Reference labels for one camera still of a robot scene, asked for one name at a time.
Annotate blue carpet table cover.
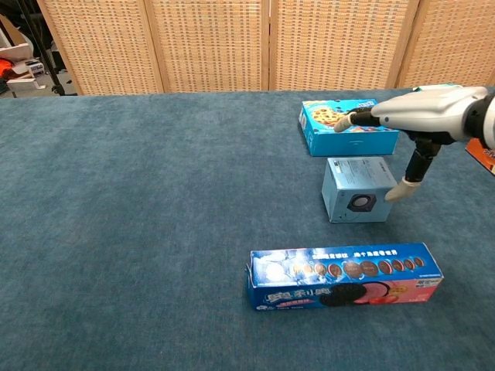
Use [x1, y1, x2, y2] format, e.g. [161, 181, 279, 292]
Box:
[0, 87, 495, 371]

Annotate small light blue box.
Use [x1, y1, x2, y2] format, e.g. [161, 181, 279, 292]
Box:
[321, 156, 399, 224]

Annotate teal wet wipes pack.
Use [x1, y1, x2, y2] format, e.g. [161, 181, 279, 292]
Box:
[412, 82, 463, 93]

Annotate long blue cookie package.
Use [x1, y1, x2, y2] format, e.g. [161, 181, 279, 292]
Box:
[244, 242, 445, 312]

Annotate orange biscuit stick box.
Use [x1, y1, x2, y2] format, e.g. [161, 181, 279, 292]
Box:
[464, 138, 495, 175]

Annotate black tripod stand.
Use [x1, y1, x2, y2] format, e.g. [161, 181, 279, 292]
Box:
[17, 0, 67, 96]

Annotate orange cloth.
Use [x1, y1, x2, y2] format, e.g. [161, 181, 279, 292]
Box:
[0, 56, 17, 81]

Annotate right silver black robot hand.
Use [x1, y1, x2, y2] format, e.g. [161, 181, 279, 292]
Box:
[334, 85, 490, 204]

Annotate woven wooden folding screen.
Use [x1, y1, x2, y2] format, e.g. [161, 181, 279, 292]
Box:
[36, 0, 495, 96]

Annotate blue chocolate chip cookie box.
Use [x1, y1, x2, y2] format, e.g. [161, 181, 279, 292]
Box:
[299, 98, 401, 158]

